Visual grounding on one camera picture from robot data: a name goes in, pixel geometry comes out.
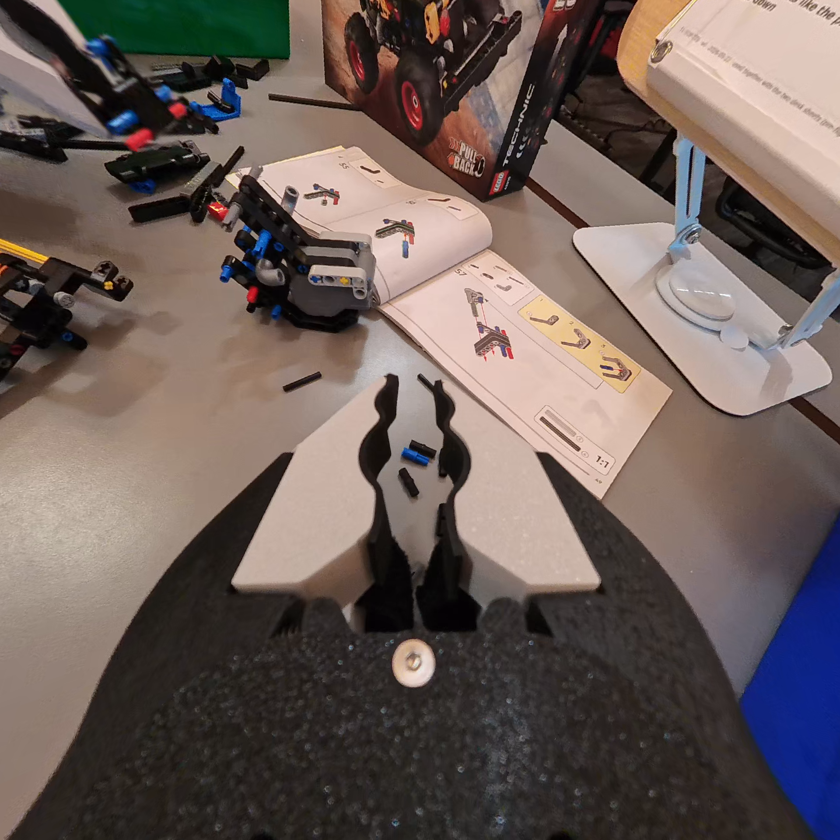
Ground white instruction booklet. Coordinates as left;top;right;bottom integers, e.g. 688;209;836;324
226;146;673;500

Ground toy truck picture box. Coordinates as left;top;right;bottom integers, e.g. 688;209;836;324
322;0;608;203

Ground black lego panel piece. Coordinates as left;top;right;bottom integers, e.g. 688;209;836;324
105;141;211;194

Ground thin black lego axle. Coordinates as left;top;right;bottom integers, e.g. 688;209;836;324
268;93;362;111

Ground black lego assembly blue pins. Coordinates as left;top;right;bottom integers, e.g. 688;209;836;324
49;36;221;153

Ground long black lego beam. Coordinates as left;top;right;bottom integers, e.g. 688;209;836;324
0;128;70;164

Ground black chair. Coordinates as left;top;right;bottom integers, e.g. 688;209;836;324
714;174;837;290

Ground green board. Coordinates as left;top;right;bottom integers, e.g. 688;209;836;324
59;0;291;60

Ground pile of black lego pieces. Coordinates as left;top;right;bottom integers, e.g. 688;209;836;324
151;56;270;93

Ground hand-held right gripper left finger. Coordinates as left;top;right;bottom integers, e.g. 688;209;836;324
231;373;416;634

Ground black lego beam red pin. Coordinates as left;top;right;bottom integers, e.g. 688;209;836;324
189;146;248;229

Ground white paper document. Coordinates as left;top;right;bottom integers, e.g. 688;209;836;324
646;0;840;207

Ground white stand with wooden board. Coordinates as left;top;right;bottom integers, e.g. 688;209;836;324
572;0;840;417

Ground black lego chassis assembly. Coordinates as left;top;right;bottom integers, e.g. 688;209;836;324
0;238;135;383

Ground blue lego panel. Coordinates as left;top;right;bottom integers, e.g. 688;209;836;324
190;77;242;123

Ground blue bin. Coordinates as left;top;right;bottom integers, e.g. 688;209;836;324
740;518;840;840

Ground grey black lego assembly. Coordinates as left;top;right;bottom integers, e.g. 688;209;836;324
220;166;378;332

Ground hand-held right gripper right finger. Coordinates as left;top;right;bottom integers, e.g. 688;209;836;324
415;379;602;632

